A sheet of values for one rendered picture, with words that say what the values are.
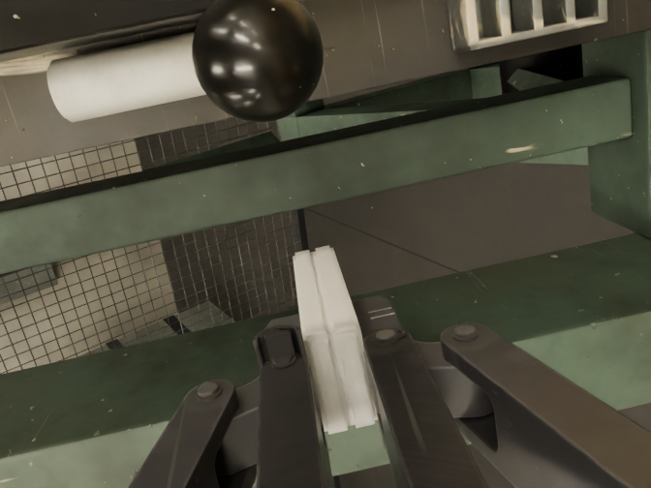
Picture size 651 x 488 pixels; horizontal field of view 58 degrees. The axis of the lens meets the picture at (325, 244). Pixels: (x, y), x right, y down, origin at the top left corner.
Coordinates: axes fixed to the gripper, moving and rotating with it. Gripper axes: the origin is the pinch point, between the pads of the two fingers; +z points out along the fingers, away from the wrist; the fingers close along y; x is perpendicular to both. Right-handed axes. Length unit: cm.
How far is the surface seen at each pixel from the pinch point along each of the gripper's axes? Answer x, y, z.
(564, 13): 7.5, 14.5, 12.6
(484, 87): -11, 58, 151
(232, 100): 7.4, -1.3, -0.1
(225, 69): 8.2, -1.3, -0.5
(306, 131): -9, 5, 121
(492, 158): -0.6, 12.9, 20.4
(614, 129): -0.5, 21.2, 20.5
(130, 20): 10.9, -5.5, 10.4
